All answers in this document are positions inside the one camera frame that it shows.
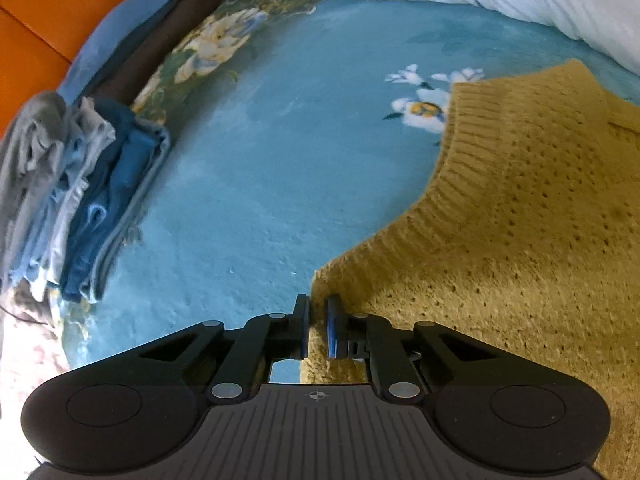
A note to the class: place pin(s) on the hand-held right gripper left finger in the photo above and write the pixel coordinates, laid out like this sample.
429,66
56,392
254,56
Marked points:
302,327

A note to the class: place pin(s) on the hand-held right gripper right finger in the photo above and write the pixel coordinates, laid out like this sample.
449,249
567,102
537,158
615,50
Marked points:
334,327

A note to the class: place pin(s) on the mustard yellow knit sweater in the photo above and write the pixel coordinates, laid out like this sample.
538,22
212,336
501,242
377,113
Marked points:
525,210

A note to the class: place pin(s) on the pile of folded clothes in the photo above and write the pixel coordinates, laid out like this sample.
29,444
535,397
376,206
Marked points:
75,200

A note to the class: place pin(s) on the pale pink cloth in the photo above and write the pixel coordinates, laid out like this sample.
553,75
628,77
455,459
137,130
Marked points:
30,350

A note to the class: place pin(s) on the blue pillow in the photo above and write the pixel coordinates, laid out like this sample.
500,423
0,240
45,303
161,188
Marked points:
110,40

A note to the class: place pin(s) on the orange wooden headboard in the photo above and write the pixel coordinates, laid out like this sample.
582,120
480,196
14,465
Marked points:
40,20

